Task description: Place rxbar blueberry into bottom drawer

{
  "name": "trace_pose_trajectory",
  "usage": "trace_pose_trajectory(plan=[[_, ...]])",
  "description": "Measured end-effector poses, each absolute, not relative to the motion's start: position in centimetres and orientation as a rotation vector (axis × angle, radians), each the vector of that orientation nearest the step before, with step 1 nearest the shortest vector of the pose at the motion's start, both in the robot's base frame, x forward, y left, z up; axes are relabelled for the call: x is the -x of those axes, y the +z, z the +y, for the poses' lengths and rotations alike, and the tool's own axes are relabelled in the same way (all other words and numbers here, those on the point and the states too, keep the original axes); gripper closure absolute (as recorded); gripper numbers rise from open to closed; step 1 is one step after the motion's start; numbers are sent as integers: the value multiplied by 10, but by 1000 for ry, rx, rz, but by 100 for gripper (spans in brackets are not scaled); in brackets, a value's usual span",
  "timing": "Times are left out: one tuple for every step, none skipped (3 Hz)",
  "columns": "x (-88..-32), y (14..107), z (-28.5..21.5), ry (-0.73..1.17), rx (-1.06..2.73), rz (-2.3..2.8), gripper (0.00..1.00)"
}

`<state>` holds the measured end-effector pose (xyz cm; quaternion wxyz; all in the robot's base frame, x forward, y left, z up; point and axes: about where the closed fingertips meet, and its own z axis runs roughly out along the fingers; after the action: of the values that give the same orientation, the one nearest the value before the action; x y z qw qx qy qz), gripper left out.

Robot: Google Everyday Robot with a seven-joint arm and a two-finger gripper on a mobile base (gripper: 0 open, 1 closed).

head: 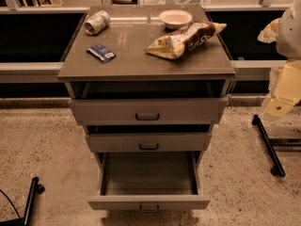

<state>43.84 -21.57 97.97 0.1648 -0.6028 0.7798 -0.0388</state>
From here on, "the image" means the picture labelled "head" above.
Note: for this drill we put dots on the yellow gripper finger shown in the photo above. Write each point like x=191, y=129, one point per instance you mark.
x=269, y=33
x=284, y=90

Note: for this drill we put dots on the blue rxbar blueberry bar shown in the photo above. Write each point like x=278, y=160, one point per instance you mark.
x=101, y=52

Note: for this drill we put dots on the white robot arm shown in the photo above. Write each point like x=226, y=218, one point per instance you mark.
x=289, y=32

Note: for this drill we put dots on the grey drawer cabinet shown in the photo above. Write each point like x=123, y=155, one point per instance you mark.
x=132, y=29

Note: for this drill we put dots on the grey bottom drawer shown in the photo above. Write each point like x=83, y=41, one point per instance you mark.
x=149, y=182

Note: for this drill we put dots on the grey drawer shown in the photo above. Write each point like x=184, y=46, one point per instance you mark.
x=148, y=138
x=150, y=102
x=149, y=182

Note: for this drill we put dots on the grey top drawer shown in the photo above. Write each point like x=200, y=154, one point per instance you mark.
x=150, y=102

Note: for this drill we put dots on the grey middle drawer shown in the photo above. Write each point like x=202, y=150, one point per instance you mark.
x=148, y=138

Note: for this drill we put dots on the white bowl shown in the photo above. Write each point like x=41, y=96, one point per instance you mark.
x=175, y=18

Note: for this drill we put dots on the brown yellow chip bag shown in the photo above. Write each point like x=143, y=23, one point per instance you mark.
x=184, y=39

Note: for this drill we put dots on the green white soda can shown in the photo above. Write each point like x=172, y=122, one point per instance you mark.
x=97, y=22

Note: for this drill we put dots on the metal railing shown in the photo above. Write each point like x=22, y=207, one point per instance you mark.
x=31, y=69

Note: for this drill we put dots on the black stand leg left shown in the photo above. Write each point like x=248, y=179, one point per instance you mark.
x=34, y=189

